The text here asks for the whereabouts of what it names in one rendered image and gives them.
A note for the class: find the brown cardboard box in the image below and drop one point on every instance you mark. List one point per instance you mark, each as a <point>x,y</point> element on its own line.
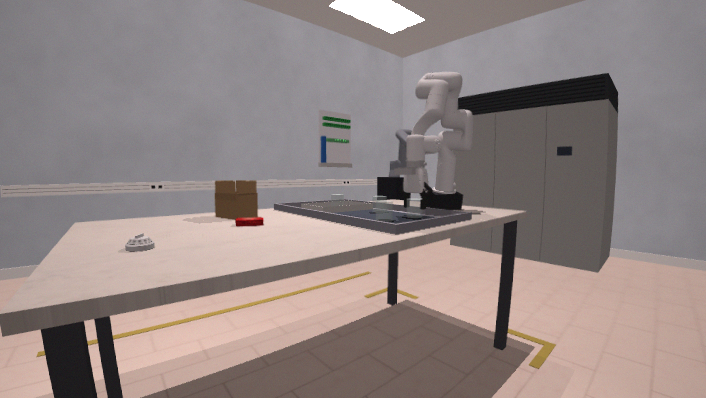
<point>243,204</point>

